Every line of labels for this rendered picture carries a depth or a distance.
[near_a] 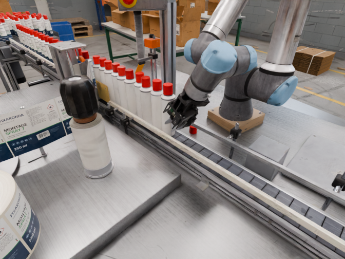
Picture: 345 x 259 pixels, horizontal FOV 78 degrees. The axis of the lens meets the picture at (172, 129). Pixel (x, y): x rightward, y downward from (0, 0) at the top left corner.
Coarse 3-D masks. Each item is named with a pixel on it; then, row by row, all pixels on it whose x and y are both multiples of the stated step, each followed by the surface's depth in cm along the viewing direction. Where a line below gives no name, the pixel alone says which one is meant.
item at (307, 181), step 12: (204, 132) 72; (228, 144) 66; (240, 144) 64; (252, 156) 62; (276, 168) 58; (288, 168) 56; (300, 180) 54; (312, 180) 53; (324, 192) 51; (336, 192) 50
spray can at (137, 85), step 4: (136, 72) 80; (140, 72) 80; (136, 76) 80; (140, 76) 79; (136, 80) 81; (140, 80) 80; (136, 84) 81; (140, 84) 81; (136, 88) 82; (136, 92) 83; (136, 96) 84; (136, 100) 85; (140, 100) 84; (136, 104) 87; (140, 104) 85; (140, 108) 86; (140, 112) 87; (140, 116) 88
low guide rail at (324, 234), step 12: (120, 108) 93; (156, 132) 80; (180, 144) 72; (192, 156) 70; (216, 168) 64; (240, 180) 59; (252, 192) 57; (276, 204) 53; (288, 216) 52; (300, 216) 50; (312, 228) 48; (336, 240) 45
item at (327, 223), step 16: (144, 128) 86; (192, 144) 78; (192, 160) 71; (224, 160) 71; (240, 176) 65; (256, 176) 65; (272, 192) 60; (272, 208) 56; (304, 208) 56; (320, 224) 52; (336, 224) 52; (320, 240) 49
